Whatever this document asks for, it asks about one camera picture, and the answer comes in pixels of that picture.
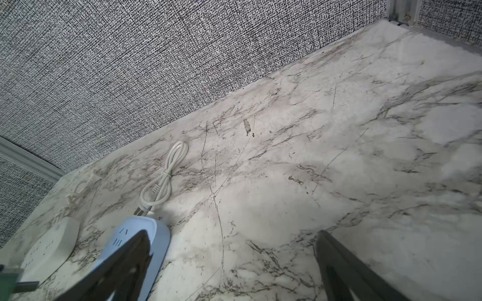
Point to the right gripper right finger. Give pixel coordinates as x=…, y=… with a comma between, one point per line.
x=346, y=277

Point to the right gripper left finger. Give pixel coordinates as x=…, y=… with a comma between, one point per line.
x=119, y=277

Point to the blue square power strip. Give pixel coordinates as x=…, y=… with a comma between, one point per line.
x=159, y=239

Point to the green adapter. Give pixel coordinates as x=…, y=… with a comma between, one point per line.
x=11, y=283

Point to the white square power strip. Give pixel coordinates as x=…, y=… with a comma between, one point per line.
x=50, y=251

